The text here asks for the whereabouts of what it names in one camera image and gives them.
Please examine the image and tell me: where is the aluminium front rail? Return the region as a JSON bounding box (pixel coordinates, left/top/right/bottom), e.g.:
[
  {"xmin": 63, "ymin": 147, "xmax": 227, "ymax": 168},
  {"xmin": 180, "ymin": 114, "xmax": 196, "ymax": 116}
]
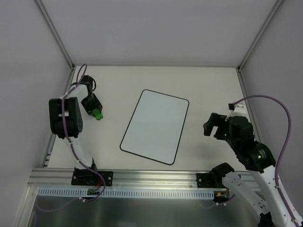
[{"xmin": 27, "ymin": 168, "xmax": 225, "ymax": 191}]

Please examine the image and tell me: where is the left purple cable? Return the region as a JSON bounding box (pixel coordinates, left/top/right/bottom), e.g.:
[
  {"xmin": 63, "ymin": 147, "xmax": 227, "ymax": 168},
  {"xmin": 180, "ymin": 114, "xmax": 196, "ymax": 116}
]
[{"xmin": 35, "ymin": 63, "xmax": 106, "ymax": 212}]

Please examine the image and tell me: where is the white whiteboard black frame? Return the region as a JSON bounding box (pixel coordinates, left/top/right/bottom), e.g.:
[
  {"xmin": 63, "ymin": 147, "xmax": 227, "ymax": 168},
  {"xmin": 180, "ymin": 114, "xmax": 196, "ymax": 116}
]
[{"xmin": 120, "ymin": 89, "xmax": 189, "ymax": 166}]

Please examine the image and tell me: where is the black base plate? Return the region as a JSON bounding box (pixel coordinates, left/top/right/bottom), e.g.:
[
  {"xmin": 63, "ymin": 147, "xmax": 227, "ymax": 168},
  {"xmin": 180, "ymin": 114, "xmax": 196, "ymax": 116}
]
[
  {"xmin": 71, "ymin": 168, "xmax": 113, "ymax": 186},
  {"xmin": 196, "ymin": 173, "xmax": 224, "ymax": 188}
]

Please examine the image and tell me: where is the left aluminium frame post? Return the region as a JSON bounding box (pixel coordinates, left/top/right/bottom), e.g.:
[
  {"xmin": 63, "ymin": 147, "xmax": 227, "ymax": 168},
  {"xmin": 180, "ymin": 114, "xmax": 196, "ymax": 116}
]
[{"xmin": 34, "ymin": 0, "xmax": 74, "ymax": 69}]

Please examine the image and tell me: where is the aluminium frame post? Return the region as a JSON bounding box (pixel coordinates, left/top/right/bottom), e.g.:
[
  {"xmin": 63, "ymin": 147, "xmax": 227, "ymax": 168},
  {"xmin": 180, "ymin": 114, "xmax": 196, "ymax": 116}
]
[
  {"xmin": 34, "ymin": 0, "xmax": 74, "ymax": 69},
  {"xmin": 236, "ymin": 0, "xmax": 285, "ymax": 73}
]

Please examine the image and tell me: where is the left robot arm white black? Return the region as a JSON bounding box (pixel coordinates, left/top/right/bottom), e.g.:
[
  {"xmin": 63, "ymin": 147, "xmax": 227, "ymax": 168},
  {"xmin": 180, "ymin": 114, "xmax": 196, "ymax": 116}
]
[{"xmin": 48, "ymin": 75, "xmax": 103, "ymax": 185}]

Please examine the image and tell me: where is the right aluminium frame post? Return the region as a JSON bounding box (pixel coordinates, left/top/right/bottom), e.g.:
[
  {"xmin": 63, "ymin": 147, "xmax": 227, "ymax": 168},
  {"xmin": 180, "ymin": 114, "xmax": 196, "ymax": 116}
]
[{"xmin": 236, "ymin": 0, "xmax": 285, "ymax": 73}]

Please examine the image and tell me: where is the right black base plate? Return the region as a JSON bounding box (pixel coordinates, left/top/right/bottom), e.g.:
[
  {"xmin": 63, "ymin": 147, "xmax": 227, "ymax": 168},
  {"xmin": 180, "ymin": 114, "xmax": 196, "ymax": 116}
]
[{"xmin": 196, "ymin": 173, "xmax": 224, "ymax": 188}]

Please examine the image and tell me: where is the green whiteboard eraser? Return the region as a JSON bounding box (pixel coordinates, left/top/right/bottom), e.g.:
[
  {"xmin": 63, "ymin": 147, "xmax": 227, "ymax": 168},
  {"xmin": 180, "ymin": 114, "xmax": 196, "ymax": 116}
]
[{"xmin": 92, "ymin": 109, "xmax": 103, "ymax": 120}]

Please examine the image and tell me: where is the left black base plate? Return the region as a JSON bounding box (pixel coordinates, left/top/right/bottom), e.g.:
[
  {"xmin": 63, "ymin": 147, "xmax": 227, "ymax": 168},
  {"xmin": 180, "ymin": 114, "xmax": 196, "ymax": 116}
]
[{"xmin": 71, "ymin": 168, "xmax": 113, "ymax": 186}]

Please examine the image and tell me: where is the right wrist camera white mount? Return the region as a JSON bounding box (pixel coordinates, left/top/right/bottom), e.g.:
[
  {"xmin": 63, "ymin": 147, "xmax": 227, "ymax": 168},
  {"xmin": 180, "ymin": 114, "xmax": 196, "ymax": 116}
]
[{"xmin": 225, "ymin": 103, "xmax": 248, "ymax": 121}]

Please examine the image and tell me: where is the purple cable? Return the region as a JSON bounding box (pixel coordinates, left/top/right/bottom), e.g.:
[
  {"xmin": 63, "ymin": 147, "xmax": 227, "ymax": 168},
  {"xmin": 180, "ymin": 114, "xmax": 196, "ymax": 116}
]
[
  {"xmin": 35, "ymin": 63, "xmax": 106, "ymax": 212},
  {"xmin": 213, "ymin": 95, "xmax": 300, "ymax": 227}
]

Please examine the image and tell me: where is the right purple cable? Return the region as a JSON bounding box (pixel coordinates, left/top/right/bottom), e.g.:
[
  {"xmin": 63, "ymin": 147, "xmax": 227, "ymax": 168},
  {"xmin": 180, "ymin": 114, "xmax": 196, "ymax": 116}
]
[{"xmin": 213, "ymin": 95, "xmax": 300, "ymax": 227}]

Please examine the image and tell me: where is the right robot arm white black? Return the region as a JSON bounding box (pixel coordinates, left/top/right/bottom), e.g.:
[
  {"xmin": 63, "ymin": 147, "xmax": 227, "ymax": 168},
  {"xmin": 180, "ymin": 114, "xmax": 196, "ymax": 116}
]
[{"xmin": 203, "ymin": 113, "xmax": 303, "ymax": 227}]

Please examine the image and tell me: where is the white slotted cable duct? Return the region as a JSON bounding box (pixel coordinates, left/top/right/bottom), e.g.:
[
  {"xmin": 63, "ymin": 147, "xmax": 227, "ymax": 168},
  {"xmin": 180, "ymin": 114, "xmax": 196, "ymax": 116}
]
[{"xmin": 37, "ymin": 187, "xmax": 214, "ymax": 200}]

